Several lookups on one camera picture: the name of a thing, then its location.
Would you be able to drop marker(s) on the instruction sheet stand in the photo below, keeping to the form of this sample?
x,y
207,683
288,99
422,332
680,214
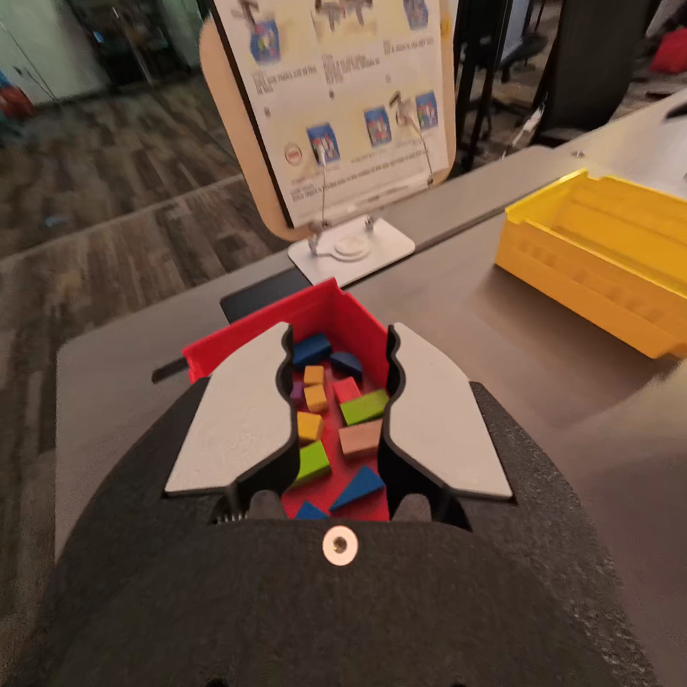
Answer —
x,y
349,80

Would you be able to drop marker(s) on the yellow plastic bin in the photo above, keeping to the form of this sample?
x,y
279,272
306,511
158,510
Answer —
x,y
590,257

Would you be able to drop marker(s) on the purple wooden cube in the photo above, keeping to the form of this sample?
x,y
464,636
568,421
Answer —
x,y
297,394

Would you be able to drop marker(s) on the red canister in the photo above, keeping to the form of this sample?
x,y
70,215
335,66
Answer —
x,y
13,102

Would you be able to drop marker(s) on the natural wooden rectangular block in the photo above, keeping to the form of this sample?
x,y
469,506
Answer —
x,y
360,437

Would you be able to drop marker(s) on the black office chair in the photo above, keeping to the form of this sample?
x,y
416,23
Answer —
x,y
590,64

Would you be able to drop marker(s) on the red wooden cube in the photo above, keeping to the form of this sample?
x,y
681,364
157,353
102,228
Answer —
x,y
346,389

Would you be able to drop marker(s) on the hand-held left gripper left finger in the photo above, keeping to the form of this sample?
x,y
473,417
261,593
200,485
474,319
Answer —
x,y
236,429

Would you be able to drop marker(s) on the blue wooden cube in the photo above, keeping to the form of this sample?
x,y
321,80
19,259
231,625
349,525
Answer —
x,y
359,489

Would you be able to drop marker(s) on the red storage box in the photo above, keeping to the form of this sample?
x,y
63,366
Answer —
x,y
671,51

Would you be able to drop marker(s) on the green rectangular wooden block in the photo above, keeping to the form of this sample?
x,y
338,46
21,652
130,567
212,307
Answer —
x,y
365,407
311,461

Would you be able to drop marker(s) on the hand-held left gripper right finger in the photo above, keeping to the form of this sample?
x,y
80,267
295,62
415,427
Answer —
x,y
445,429

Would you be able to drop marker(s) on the red plastic bin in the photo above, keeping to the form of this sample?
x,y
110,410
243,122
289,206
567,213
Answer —
x,y
343,316

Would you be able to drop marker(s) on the blue rectangular wooden block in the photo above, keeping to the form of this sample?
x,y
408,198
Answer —
x,y
311,349

